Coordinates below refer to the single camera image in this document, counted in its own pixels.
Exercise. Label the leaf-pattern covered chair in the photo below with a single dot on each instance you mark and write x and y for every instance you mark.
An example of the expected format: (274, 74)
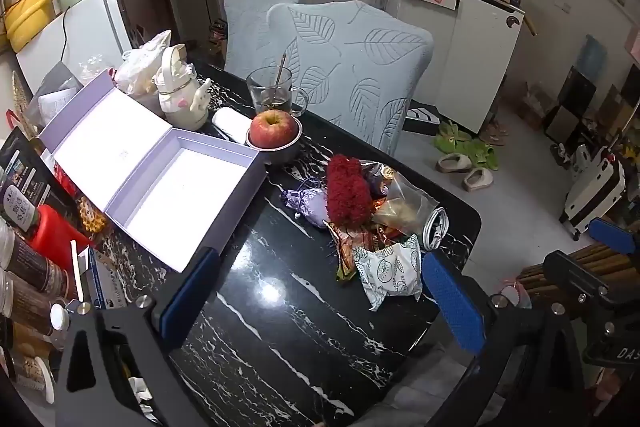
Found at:
(245, 32)
(350, 72)

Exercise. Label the white suitcase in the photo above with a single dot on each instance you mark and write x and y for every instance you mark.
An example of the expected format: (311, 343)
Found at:
(592, 192)

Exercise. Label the printed paper sheet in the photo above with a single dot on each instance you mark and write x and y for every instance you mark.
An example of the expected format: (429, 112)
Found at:
(52, 104)

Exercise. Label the steel bowl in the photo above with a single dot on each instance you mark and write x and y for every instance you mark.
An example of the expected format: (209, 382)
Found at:
(275, 154)

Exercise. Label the orange patterned snack wrapper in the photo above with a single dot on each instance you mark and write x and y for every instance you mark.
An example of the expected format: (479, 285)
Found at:
(350, 249)

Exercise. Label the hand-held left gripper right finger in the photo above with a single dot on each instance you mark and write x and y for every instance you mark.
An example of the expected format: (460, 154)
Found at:
(452, 302)

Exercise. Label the crinkled clear plastic bag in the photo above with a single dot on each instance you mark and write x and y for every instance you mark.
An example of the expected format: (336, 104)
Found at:
(95, 72)

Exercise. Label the clear zip bag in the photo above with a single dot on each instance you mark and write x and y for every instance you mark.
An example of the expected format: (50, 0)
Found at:
(407, 202)

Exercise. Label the yellow pot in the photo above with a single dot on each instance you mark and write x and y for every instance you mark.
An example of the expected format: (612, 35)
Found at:
(25, 22)

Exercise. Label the white fridge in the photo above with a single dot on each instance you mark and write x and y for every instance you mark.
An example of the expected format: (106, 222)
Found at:
(90, 37)

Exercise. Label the grey mailer bag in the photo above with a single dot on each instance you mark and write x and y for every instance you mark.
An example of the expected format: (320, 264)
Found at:
(55, 79)

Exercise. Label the clear jar of pale nuts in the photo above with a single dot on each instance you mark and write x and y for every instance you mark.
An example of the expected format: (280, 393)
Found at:
(30, 377)

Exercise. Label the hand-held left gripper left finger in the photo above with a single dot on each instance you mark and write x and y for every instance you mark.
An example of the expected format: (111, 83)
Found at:
(192, 294)

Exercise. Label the green frog slipper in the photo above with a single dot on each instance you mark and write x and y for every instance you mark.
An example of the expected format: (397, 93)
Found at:
(480, 157)
(450, 137)

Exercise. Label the metal spoon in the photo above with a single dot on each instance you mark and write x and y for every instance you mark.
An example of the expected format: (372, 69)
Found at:
(281, 72)

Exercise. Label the red foil snack wrapper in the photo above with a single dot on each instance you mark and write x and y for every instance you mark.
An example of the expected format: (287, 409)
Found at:
(387, 227)

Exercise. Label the yellow snacks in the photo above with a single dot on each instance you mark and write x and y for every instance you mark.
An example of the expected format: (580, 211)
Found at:
(92, 217)

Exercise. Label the white cabinet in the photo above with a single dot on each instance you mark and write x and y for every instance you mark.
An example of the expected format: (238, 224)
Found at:
(475, 52)

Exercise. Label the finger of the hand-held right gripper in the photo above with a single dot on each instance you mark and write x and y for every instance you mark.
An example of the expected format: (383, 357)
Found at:
(575, 272)
(612, 234)

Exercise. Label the black striped shoe box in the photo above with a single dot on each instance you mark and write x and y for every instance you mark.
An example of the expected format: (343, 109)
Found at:
(420, 119)

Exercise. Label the wicker fan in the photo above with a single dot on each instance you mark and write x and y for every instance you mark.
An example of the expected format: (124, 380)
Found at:
(20, 97)

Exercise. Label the purple foil snack packet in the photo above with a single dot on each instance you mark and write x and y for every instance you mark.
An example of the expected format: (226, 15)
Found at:
(375, 174)

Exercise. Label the beige slipper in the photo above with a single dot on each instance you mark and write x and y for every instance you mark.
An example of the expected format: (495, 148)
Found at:
(452, 163)
(477, 179)

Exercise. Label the plastic bag of food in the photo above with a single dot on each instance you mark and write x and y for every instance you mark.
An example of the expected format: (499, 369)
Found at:
(142, 64)

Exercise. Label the black stand-up pouch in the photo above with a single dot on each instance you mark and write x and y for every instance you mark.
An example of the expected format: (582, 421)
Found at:
(30, 167)

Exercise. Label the blue and white small box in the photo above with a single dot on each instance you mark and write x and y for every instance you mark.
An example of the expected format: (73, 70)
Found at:
(107, 282)

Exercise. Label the lavender gift box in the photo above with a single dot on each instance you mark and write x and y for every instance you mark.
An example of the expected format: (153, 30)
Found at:
(150, 167)

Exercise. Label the red fuzzy scrunchie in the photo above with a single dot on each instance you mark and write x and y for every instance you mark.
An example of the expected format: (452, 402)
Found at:
(347, 187)

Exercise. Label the dark labelled jar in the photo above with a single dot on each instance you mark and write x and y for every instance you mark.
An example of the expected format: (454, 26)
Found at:
(17, 209)

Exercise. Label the white green-print packet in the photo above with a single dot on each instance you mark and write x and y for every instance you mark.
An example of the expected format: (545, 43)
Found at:
(392, 269)

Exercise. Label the red apple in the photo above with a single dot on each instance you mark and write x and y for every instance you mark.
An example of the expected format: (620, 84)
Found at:
(272, 129)

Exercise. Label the wooden slat stool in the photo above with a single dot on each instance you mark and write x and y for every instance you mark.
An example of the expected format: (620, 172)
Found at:
(575, 257)

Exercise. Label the white teapot-shaped bottle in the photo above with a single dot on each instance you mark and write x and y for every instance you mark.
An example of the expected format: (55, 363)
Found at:
(177, 102)

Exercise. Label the white paper roll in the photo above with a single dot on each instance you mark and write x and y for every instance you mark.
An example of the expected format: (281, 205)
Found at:
(230, 123)

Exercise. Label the glass mug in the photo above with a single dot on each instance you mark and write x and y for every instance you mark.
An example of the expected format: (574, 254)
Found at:
(265, 92)

